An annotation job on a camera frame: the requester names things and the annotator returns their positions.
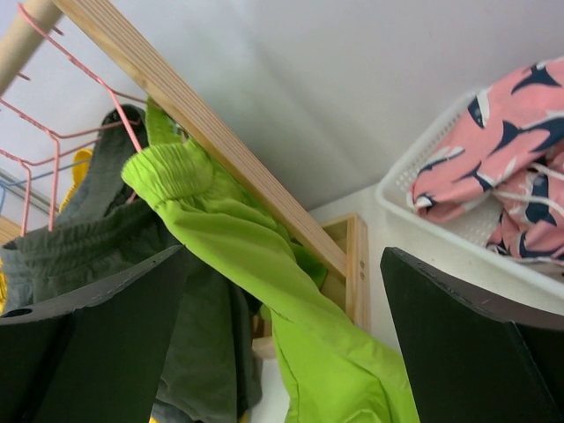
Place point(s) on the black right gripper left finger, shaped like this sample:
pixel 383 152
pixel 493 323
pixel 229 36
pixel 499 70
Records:
pixel 94 354

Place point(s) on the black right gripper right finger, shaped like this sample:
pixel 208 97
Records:
pixel 472 355

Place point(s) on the pink shark print shorts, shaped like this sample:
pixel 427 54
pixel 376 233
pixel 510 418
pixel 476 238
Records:
pixel 507 144

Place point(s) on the grey shorts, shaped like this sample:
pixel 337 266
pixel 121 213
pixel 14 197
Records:
pixel 209 373

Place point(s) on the lime green shorts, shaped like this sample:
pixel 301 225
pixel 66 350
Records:
pixel 332 370

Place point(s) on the yellow shorts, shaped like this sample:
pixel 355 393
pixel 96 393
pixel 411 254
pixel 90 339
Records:
pixel 80 166

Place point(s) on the white plastic basket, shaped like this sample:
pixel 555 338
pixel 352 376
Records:
pixel 465 236

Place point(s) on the wooden clothes rack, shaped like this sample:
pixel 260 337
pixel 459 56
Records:
pixel 341 244

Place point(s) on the pink wire hanger left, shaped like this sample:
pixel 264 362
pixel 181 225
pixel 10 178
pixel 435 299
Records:
pixel 35 170

